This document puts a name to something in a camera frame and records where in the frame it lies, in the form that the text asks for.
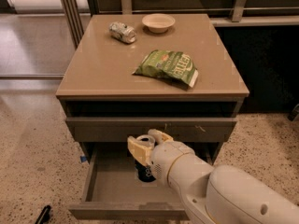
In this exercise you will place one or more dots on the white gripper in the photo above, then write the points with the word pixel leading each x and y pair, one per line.
pixel 164 158

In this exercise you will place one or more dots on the blue pepsi can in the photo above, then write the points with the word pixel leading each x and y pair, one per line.
pixel 144 172

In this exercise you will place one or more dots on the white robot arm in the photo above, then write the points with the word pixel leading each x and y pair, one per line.
pixel 210 195

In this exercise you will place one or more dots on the open grey middle drawer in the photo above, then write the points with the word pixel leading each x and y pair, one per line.
pixel 113 191

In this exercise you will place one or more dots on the grey drawer cabinet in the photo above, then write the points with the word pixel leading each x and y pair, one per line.
pixel 125 80

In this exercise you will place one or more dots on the crushed silver soda can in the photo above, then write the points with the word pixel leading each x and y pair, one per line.
pixel 122 32

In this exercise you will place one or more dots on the blue tape piece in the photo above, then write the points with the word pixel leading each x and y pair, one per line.
pixel 83 158

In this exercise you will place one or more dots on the green chip bag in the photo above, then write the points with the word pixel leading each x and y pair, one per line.
pixel 169 64

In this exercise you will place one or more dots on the white paper bowl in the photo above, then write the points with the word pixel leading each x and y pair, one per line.
pixel 158 23

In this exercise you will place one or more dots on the black object on floor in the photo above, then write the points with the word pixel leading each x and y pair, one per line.
pixel 44 216

